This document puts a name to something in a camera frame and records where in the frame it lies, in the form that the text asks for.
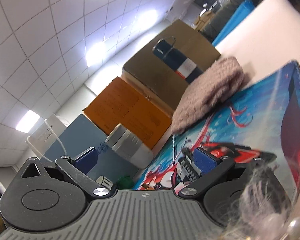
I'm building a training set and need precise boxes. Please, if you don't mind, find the fluffy pearl hair ornament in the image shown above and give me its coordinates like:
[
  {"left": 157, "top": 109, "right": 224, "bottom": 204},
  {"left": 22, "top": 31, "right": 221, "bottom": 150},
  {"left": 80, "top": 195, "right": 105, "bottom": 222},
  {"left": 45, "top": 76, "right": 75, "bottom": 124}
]
[{"left": 222, "top": 165, "right": 300, "bottom": 240}]

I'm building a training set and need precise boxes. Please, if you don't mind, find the blue cardboard box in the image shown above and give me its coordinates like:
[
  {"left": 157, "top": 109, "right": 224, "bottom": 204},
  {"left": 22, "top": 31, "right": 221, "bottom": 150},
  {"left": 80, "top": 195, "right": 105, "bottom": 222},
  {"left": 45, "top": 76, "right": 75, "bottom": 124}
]
[{"left": 41, "top": 114, "right": 140, "bottom": 189}]

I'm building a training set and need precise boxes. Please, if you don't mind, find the brown cardboard box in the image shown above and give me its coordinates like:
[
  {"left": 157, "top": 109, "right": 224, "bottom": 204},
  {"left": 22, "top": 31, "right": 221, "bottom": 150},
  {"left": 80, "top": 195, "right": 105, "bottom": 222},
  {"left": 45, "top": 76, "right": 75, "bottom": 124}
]
[{"left": 121, "top": 19, "right": 222, "bottom": 110}]

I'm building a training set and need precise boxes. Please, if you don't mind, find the black toothed hair clip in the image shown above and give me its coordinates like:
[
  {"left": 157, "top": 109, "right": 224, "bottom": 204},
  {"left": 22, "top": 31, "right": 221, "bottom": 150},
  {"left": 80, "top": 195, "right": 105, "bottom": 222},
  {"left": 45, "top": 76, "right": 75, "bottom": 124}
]
[{"left": 179, "top": 147, "right": 202, "bottom": 183}]

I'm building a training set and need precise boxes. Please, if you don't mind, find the grey white lidded cup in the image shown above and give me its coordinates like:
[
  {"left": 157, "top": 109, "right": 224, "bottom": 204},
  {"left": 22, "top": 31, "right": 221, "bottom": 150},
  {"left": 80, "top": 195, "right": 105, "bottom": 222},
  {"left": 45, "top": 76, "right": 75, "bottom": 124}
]
[{"left": 105, "top": 123, "right": 154, "bottom": 169}]

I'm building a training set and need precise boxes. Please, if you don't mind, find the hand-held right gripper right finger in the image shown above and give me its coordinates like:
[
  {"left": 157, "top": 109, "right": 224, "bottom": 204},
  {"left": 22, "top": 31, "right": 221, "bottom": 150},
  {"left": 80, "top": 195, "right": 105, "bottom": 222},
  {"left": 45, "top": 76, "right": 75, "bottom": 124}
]
[{"left": 177, "top": 147, "right": 272, "bottom": 198}]

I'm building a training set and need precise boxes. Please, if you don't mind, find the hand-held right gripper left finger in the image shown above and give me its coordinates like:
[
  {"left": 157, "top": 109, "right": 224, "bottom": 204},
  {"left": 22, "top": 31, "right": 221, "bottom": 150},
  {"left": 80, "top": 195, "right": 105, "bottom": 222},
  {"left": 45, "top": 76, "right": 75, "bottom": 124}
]
[{"left": 16, "top": 147, "right": 110, "bottom": 197}]

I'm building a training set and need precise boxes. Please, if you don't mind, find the blue board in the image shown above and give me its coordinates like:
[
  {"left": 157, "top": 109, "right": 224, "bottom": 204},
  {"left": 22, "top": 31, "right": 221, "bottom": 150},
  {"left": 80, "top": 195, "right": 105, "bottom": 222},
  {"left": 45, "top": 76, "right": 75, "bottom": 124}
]
[{"left": 211, "top": 0, "right": 255, "bottom": 47}]

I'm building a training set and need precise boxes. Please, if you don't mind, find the ceiling light panel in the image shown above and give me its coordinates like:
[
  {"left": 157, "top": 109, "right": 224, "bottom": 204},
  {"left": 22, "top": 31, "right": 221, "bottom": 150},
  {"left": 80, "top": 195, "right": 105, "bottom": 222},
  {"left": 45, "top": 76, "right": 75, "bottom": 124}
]
[
  {"left": 86, "top": 42, "right": 108, "bottom": 67},
  {"left": 137, "top": 10, "right": 160, "bottom": 28},
  {"left": 15, "top": 110, "right": 40, "bottom": 132}
]

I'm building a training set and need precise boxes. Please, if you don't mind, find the pink knitted cloth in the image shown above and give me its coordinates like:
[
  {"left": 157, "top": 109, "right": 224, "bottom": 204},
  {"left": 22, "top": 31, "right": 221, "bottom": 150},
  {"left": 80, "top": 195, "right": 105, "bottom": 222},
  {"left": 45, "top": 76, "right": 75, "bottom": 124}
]
[{"left": 171, "top": 56, "right": 247, "bottom": 134}]

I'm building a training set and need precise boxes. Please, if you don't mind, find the white paper gift bag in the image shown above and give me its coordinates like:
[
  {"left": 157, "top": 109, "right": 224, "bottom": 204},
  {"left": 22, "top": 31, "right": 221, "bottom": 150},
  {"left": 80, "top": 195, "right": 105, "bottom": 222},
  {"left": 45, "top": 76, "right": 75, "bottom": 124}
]
[{"left": 26, "top": 113, "right": 69, "bottom": 160}]

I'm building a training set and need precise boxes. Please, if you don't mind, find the dark grey bulky object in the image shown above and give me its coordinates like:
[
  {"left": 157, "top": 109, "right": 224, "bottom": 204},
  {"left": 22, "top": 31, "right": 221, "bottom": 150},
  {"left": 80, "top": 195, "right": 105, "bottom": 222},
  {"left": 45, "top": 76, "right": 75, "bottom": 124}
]
[{"left": 201, "top": 0, "right": 243, "bottom": 39}]

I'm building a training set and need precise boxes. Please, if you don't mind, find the printed desk mat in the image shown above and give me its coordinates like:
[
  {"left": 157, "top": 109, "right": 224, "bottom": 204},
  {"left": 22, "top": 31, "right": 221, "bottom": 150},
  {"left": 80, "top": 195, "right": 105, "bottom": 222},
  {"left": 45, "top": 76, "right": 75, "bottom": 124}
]
[{"left": 132, "top": 60, "right": 300, "bottom": 207}]

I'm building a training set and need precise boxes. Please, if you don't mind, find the navy thermos bottle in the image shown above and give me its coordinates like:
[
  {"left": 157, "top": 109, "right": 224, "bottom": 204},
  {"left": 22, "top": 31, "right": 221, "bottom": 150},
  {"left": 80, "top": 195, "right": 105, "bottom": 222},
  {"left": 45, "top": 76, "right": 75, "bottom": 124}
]
[{"left": 152, "top": 37, "right": 203, "bottom": 84}]

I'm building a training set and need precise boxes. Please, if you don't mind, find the small green object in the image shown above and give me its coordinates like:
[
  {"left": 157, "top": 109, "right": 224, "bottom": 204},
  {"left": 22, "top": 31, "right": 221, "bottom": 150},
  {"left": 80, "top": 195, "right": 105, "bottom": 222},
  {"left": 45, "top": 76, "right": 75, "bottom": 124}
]
[{"left": 116, "top": 175, "right": 133, "bottom": 189}]

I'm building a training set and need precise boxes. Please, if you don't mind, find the orange cardboard box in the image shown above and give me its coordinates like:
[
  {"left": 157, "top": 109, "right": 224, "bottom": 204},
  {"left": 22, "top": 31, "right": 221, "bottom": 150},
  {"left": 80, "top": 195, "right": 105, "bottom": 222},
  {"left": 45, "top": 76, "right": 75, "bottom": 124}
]
[{"left": 83, "top": 77, "right": 173, "bottom": 149}]

